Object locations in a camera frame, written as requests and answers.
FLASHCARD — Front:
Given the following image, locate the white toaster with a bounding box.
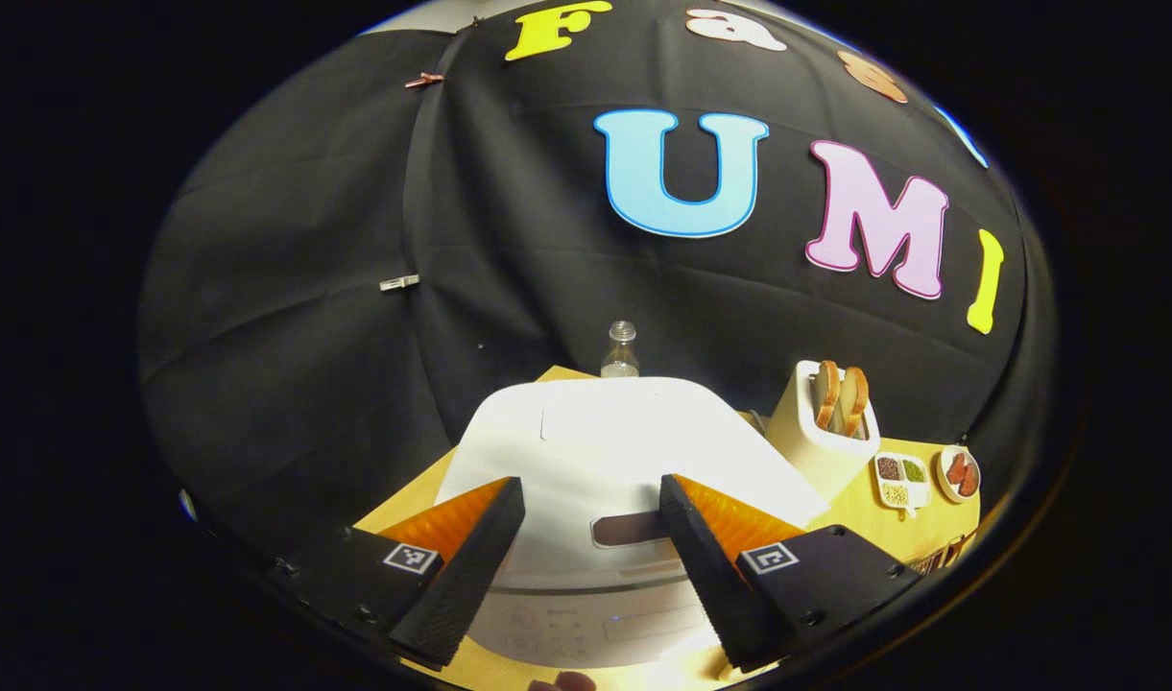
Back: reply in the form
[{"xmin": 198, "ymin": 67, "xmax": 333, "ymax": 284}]
[{"xmin": 766, "ymin": 360, "xmax": 882, "ymax": 500}]

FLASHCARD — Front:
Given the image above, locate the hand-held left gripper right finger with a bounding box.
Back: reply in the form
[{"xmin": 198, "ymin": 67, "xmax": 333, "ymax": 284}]
[{"xmin": 658, "ymin": 473, "xmax": 927, "ymax": 673}]

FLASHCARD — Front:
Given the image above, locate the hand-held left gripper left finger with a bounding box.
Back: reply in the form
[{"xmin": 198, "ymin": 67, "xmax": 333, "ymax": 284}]
[{"xmin": 259, "ymin": 476, "xmax": 527, "ymax": 671}]

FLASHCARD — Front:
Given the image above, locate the white divided grain dish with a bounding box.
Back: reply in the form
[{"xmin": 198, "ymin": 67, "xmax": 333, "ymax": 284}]
[{"xmin": 872, "ymin": 451, "xmax": 931, "ymax": 514}]

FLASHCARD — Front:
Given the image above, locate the small glass bottle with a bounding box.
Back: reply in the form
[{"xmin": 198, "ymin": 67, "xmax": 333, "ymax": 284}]
[{"xmin": 600, "ymin": 321, "xmax": 641, "ymax": 379}]

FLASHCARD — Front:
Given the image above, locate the toasted bread slice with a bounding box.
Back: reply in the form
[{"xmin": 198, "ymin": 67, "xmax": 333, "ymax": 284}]
[
  {"xmin": 813, "ymin": 360, "xmax": 841, "ymax": 431},
  {"xmin": 840, "ymin": 367, "xmax": 871, "ymax": 438}
]

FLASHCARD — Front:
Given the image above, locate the white round plate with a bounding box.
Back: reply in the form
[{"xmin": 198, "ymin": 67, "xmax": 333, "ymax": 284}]
[{"xmin": 936, "ymin": 444, "xmax": 982, "ymax": 505}]

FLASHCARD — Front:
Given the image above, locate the clear wire chopstick holder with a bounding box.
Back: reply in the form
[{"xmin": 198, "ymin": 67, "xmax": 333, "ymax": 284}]
[{"xmin": 907, "ymin": 533, "xmax": 978, "ymax": 575}]

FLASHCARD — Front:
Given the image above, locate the white rice cooker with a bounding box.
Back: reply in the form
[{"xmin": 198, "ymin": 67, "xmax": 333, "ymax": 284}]
[{"xmin": 435, "ymin": 376, "xmax": 831, "ymax": 670}]

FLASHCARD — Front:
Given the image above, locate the black backdrop cloth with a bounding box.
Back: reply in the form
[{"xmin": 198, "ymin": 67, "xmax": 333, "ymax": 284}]
[{"xmin": 139, "ymin": 0, "xmax": 1057, "ymax": 538}]

